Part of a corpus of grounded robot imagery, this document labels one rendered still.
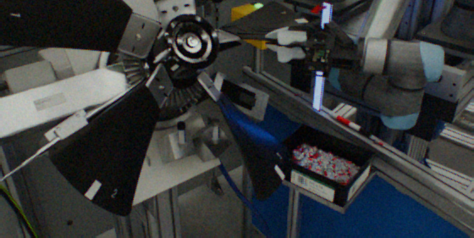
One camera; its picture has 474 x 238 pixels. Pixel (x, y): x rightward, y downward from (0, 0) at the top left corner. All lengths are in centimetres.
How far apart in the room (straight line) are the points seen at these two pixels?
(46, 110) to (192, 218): 137
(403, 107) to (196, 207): 146
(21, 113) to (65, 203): 105
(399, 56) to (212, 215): 148
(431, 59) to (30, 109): 79
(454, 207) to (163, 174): 69
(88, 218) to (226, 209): 63
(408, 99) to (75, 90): 69
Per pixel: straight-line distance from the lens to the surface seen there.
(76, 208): 206
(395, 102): 104
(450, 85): 146
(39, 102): 102
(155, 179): 116
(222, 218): 226
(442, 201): 124
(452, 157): 247
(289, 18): 119
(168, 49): 93
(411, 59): 100
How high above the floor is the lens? 162
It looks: 32 degrees down
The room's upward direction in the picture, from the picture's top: straight up
